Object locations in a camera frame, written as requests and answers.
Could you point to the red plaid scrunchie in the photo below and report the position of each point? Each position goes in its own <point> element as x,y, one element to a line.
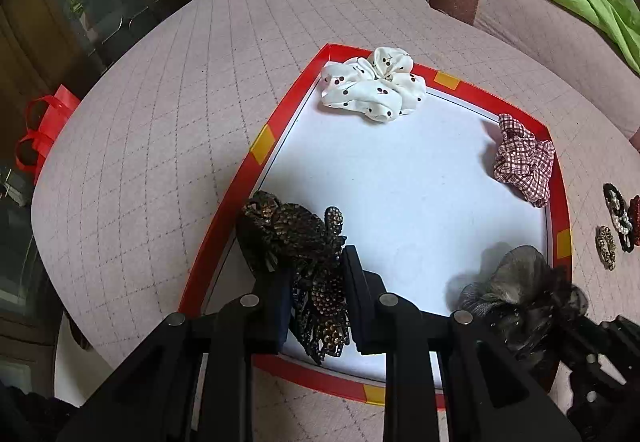
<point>525,157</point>

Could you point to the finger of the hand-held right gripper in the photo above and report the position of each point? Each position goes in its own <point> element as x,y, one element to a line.
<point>600,397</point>
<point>612,337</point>

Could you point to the grey sheer scrunchie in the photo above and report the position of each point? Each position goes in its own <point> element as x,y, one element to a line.
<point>520,287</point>

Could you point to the red tray with white base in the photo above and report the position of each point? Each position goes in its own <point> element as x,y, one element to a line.
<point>400,182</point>

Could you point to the rhinestone hair claw clip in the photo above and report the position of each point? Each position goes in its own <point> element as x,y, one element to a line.
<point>295,232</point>

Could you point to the red gift bag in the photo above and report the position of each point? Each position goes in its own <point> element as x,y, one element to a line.
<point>55,117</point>

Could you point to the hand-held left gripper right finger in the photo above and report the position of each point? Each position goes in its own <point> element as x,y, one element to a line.
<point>357,302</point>

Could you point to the white cherry print scrunchie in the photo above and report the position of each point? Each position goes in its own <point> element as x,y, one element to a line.
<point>370,92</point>

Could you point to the red polka dot scrunchie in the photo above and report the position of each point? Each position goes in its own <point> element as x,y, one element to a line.
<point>635,222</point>

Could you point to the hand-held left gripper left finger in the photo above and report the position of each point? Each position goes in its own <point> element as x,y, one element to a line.
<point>281,322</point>

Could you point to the pink quilted cover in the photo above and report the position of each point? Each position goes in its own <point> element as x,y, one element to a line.
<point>175,122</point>

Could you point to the brown bolster with pink cover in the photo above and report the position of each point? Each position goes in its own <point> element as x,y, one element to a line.
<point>525,12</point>

